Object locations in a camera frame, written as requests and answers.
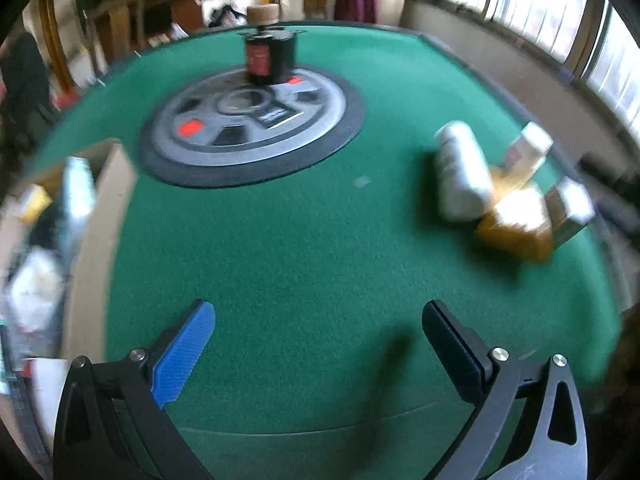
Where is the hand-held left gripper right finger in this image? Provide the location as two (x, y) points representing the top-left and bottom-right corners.
(422, 300), (588, 480)

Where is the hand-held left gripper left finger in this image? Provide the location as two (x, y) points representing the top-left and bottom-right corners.
(52, 299), (217, 480)

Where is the cardboard box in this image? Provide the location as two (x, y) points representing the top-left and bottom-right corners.
(0, 139), (139, 453)

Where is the yellow carton box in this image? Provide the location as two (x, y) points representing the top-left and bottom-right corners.
(475, 170), (556, 262)

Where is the white crumpled packet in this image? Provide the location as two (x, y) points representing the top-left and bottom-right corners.
(6, 249), (67, 333)

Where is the white plastic bottle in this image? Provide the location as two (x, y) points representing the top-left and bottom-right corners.
(434, 121), (496, 222)

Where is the teal tissue pack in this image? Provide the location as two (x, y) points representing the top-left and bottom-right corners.
(61, 156), (97, 258)

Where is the yellow tape roll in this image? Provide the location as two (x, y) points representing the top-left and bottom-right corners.
(16, 184), (54, 225)

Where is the small white capped bottle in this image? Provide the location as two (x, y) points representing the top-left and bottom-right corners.
(500, 122), (554, 182)

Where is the grey round table centre panel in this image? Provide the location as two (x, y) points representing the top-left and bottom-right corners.
(139, 64), (367, 189)

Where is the black jar with cork lid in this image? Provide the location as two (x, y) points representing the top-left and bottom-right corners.
(239, 4), (306, 87)

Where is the dark wooden chair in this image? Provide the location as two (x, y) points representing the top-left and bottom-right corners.
(92, 0), (152, 63)

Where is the large window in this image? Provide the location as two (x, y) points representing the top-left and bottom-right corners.
(434, 0), (640, 128)

